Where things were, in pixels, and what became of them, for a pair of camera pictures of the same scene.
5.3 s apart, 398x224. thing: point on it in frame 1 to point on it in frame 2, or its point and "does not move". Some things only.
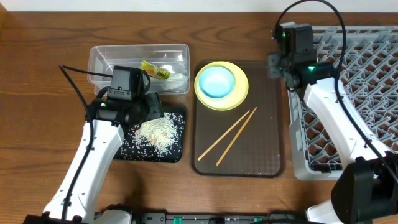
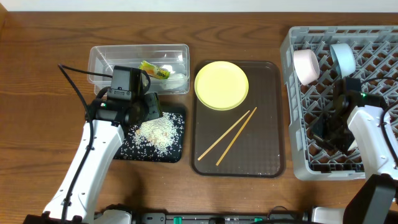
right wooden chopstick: (237, 136) does not move
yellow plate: (221, 85) does not move
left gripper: (156, 106) does not move
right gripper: (274, 65) to (323, 132)
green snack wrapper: (153, 71) does not move
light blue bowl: (216, 82) to (344, 58)
